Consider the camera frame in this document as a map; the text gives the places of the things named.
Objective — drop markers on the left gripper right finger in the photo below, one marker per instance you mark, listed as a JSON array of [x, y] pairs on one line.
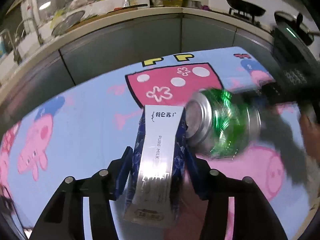
[[253, 216]]

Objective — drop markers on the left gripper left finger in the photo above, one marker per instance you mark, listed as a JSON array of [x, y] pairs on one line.
[[63, 216]]

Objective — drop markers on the crushed green soda can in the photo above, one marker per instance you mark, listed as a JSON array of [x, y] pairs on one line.
[[220, 124]]

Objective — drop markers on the chrome kitchen faucet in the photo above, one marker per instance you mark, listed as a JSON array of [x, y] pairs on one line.
[[29, 30]]

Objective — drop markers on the black wok with lid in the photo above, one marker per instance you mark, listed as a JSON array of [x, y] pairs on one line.
[[297, 26]]

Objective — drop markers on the gas stove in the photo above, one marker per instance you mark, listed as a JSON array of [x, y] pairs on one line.
[[249, 19]]

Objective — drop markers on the Peppa Pig blue tablecloth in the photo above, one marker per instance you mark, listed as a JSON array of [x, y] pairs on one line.
[[82, 130]]

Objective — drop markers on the black frying pan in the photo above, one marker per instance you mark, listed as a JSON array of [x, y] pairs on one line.
[[246, 7]]

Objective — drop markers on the glass pot lid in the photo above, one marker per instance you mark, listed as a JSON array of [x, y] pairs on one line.
[[67, 23]]

